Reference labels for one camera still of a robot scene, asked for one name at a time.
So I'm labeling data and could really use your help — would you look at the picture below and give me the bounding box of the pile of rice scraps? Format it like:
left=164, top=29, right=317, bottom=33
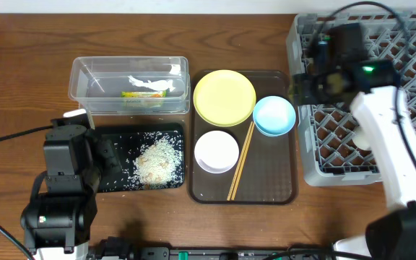
left=103, top=131, right=184, bottom=191

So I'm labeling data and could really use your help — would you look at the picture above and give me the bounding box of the green snack wrapper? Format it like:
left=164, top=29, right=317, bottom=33
left=121, top=90, right=166, bottom=98

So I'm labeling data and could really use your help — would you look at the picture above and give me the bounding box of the pale green cup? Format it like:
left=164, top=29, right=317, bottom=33
left=352, top=129, right=371, bottom=151

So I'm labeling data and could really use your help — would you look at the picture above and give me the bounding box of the light blue bowl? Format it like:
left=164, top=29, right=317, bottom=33
left=253, top=96, right=296, bottom=137

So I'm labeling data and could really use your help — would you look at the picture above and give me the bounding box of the white pink bowl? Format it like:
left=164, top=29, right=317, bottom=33
left=194, top=131, right=240, bottom=174

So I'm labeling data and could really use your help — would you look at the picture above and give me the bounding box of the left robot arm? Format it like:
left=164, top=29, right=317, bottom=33
left=21, top=109, right=121, bottom=259

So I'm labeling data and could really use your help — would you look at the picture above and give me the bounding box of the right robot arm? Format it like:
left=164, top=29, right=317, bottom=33
left=292, top=23, right=416, bottom=259

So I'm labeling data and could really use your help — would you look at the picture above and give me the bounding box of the grey dishwasher rack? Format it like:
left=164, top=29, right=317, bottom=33
left=297, top=10, right=416, bottom=186

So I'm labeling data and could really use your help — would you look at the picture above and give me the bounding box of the black plastic tray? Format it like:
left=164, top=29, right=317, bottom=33
left=94, top=122, right=186, bottom=194

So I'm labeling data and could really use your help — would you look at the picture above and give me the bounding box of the clear plastic bin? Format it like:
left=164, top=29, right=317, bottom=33
left=69, top=56, right=191, bottom=115

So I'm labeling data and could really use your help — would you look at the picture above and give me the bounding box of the yellow plate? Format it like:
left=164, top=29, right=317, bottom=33
left=193, top=70, right=256, bottom=127

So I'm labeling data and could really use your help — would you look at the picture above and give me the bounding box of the brown serving tray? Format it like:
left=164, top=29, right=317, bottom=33
left=186, top=69, right=299, bottom=206

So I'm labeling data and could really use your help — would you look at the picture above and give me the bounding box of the right wooden chopstick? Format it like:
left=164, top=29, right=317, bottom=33
left=230, top=122, right=256, bottom=202

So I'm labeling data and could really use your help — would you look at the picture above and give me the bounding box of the wooden chopstick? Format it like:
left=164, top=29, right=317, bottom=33
left=230, top=122, right=256, bottom=202
left=226, top=121, right=254, bottom=202

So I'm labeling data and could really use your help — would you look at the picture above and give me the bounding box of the left wooden chopstick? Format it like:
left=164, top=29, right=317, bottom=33
left=226, top=121, right=254, bottom=202

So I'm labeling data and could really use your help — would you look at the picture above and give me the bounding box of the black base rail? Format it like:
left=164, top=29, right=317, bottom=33
left=80, top=236, right=336, bottom=260

